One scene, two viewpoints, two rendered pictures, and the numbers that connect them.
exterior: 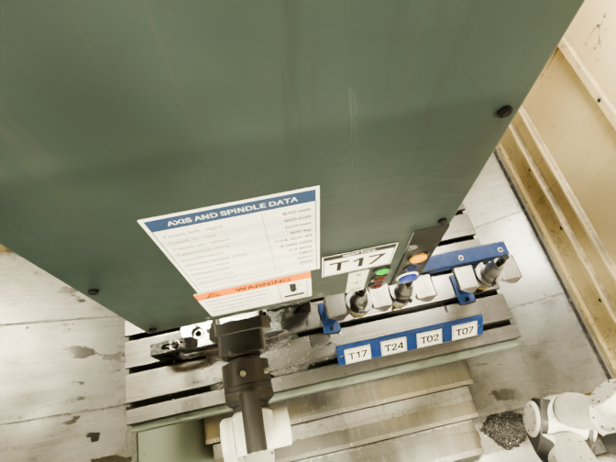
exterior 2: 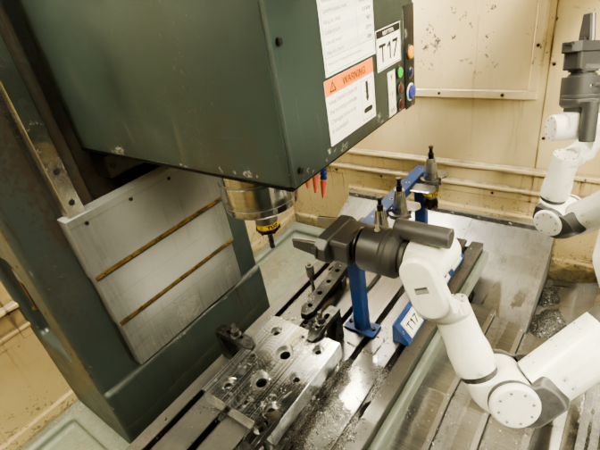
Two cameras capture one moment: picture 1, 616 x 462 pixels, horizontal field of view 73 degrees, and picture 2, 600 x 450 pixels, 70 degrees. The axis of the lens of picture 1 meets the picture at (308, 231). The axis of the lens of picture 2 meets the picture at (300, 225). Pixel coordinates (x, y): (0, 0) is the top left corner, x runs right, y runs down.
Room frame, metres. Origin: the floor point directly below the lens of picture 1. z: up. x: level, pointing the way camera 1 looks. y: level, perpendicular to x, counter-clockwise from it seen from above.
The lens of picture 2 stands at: (-0.30, 0.64, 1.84)
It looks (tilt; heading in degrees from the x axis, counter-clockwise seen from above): 31 degrees down; 321
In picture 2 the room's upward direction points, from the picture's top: 10 degrees counter-clockwise
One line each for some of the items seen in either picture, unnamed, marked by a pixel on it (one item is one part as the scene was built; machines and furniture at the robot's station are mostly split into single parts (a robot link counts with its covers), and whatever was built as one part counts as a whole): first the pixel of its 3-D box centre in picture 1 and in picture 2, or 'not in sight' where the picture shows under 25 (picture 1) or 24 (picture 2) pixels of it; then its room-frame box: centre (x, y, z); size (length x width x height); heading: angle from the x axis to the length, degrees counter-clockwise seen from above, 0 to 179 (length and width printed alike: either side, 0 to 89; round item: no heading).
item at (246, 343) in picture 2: not in sight; (237, 343); (0.53, 0.26, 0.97); 0.13 x 0.03 x 0.15; 9
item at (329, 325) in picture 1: (330, 303); (358, 289); (0.34, -0.05, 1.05); 0.10 x 0.05 x 0.30; 9
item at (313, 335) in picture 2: (288, 303); (324, 329); (0.37, 0.07, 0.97); 0.13 x 0.03 x 0.15; 99
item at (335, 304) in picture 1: (336, 306); not in sight; (0.28, -0.06, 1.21); 0.07 x 0.05 x 0.01; 9
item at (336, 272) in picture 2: not in sight; (325, 294); (0.50, -0.07, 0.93); 0.26 x 0.05 x 0.06; 104
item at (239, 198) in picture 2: not in sight; (256, 177); (0.38, 0.17, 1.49); 0.16 x 0.16 x 0.12
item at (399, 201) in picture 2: (405, 286); (399, 200); (0.31, -0.22, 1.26); 0.04 x 0.04 x 0.07
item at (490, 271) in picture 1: (494, 268); (430, 167); (0.34, -0.44, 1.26); 0.04 x 0.04 x 0.07
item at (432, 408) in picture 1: (346, 431); (469, 422); (0.01, -0.09, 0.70); 0.90 x 0.30 x 0.16; 99
